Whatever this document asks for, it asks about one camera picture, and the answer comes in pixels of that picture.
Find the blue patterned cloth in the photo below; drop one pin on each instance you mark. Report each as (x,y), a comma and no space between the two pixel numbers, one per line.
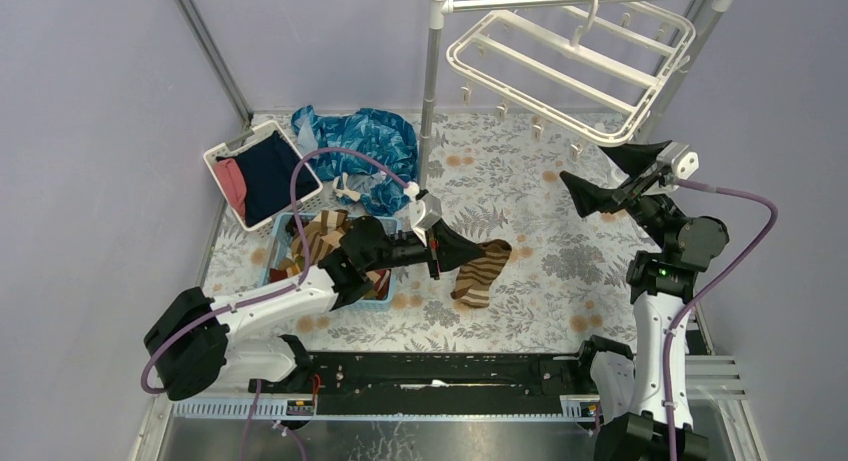
(383,136)

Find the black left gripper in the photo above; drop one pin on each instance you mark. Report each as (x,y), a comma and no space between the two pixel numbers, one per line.
(433,254)

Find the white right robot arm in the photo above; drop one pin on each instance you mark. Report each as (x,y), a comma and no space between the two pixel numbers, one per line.
(644,412)

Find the dark navy folded garment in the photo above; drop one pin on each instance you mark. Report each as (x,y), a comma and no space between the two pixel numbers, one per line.
(268,168)

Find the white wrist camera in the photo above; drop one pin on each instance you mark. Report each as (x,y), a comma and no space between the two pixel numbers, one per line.
(681,160)
(424,210)

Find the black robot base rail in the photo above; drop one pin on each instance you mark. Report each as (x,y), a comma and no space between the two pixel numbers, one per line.
(451,384)

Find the light blue sock basket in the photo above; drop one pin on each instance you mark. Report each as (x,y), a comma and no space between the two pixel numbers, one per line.
(281,240)

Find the pink folded garment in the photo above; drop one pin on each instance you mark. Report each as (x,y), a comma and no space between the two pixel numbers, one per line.
(232,183)

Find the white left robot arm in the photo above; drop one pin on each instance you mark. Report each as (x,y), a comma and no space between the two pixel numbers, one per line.
(200,341)

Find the white plastic basket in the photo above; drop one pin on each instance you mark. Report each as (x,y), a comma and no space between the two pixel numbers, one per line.
(242,143)

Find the white clip drying hanger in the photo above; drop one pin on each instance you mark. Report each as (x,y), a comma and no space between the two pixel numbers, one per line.
(582,108)

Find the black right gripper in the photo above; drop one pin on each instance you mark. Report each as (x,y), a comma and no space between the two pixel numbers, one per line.
(590,198)

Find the brown striped sock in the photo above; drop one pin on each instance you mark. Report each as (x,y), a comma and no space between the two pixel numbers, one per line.
(474,280)

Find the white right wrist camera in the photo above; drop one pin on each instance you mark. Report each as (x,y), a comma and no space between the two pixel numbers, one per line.
(681,160)

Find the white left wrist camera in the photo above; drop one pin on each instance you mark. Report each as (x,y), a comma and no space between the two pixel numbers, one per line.
(424,210)

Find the silver white drying rack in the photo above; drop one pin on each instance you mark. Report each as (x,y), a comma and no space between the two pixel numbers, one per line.
(424,113)

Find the pile of assorted socks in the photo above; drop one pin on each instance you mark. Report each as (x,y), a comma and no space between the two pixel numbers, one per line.
(323,232)

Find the floral patterned table mat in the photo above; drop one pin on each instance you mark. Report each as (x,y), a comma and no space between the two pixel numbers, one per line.
(564,280)

